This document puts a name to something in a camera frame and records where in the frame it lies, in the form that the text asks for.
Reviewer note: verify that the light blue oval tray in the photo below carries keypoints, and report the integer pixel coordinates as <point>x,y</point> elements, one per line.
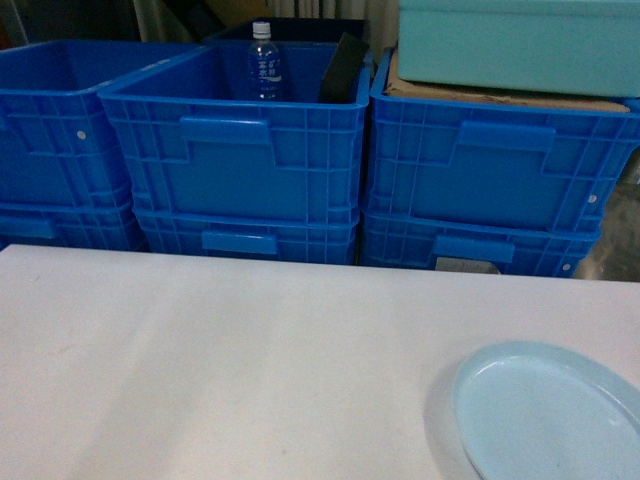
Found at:
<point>529,410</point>

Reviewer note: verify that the blue crate bottom right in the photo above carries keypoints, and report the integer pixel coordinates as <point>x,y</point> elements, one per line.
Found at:
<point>395,242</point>

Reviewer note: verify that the blue crate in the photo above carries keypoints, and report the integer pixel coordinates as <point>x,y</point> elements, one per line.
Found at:
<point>196,142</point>
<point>395,242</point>
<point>540,169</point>
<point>261,239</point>
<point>58,148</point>
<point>112,228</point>

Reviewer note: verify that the blue crate bottom middle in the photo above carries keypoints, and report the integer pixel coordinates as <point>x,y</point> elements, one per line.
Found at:
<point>261,239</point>

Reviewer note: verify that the black flat panel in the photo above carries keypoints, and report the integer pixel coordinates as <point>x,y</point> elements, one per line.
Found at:
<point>343,69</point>

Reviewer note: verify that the blue crate top middle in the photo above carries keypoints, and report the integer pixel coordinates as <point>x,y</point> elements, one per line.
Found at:
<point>196,142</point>

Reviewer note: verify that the brown cardboard sheet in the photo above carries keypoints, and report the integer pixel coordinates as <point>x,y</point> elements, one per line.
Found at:
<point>394,86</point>

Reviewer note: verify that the clear water bottle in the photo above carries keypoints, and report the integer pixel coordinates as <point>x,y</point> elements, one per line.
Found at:
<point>264,64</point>

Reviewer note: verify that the blue crate top right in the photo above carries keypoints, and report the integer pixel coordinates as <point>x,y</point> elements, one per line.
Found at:
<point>540,169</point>

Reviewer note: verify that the blue crate bottom left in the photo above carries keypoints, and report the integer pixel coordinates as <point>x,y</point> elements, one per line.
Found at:
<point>112,228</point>

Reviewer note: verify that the blue crate top left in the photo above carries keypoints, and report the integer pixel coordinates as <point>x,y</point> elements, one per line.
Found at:
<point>58,148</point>

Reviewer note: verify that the teal plastic box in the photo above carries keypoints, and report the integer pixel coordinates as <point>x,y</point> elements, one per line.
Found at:
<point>567,47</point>

